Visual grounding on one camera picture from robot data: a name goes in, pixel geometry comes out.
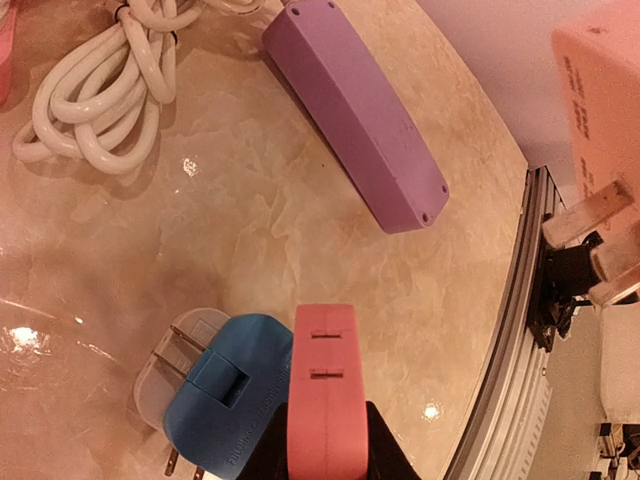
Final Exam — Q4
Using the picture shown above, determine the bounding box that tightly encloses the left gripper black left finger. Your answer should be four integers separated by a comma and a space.
239, 403, 289, 480

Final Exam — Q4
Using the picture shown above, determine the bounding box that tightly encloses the pink charger plug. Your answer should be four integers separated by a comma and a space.
543, 1, 639, 308

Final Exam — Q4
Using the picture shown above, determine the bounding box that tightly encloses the small white plug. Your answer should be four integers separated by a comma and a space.
133, 307, 230, 432

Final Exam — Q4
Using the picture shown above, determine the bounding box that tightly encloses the white coiled power cord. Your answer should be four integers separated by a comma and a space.
11, 0, 286, 176

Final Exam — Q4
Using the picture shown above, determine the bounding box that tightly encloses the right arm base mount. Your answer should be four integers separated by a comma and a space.
526, 231, 603, 353

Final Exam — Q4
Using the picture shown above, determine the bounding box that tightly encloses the purple power strip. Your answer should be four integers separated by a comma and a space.
262, 1, 449, 234

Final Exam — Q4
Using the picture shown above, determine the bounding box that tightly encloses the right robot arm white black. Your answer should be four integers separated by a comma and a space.
600, 303, 639, 471

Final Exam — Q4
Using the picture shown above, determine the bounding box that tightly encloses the blue plug adapter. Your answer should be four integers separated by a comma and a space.
163, 313, 293, 479

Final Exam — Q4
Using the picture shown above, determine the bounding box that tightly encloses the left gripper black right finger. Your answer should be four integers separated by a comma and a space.
366, 401, 418, 480

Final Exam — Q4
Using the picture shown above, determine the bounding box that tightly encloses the pink triangular socket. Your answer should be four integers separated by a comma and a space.
0, 0, 18, 103

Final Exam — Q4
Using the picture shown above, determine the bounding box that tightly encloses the pink socket adapter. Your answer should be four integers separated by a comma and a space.
287, 304, 368, 479

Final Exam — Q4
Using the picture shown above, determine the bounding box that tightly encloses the front aluminium rail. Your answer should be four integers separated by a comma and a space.
444, 167, 563, 479

